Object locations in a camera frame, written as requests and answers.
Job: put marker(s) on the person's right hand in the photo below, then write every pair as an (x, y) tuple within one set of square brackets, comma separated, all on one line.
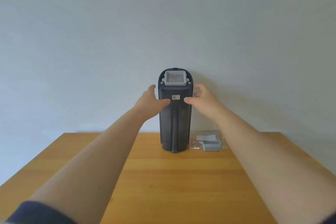
[(207, 104)]

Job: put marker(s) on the person's left hand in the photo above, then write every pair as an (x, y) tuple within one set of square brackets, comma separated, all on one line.
[(148, 104)]

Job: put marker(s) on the person's left thumb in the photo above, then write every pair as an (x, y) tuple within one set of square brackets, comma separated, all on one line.
[(163, 102)]

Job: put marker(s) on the person's right thumb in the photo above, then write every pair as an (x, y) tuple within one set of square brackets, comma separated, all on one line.
[(191, 100)]

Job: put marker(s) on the person's left forearm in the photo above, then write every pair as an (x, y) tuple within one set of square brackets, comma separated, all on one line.
[(91, 163)]

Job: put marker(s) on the person's right forearm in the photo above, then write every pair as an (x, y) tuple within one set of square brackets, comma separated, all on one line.
[(267, 163)]

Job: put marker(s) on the dark grey vacuum tank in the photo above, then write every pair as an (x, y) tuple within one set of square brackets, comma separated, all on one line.
[(175, 126)]

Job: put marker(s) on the grey pleated filter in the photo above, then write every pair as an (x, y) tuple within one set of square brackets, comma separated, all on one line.
[(175, 77), (211, 146)]

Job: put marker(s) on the white paper slip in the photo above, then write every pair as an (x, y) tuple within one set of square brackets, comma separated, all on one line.
[(206, 137)]

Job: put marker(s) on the clear plastic bag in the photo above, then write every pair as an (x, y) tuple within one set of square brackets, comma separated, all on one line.
[(194, 145)]

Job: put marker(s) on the dark left sleeve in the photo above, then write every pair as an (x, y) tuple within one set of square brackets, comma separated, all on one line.
[(36, 214)]

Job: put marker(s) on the dark sleeve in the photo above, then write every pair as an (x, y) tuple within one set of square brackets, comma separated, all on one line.
[(36, 214), (331, 219)]

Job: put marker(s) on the dark right sleeve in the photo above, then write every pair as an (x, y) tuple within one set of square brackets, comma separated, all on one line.
[(331, 219)]

